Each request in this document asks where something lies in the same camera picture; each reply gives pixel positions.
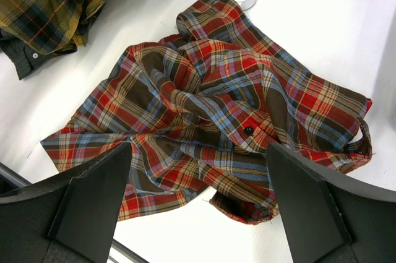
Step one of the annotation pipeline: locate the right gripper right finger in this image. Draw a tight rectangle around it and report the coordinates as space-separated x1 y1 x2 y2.
266 143 395 262

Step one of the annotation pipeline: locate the yellow plaid shirt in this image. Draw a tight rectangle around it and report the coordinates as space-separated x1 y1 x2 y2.
1 0 106 55

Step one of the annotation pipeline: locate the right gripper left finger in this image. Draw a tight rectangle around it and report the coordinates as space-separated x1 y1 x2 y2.
1 143 132 262

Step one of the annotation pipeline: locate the red plaid shirt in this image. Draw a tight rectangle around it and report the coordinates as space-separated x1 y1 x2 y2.
41 0 372 225

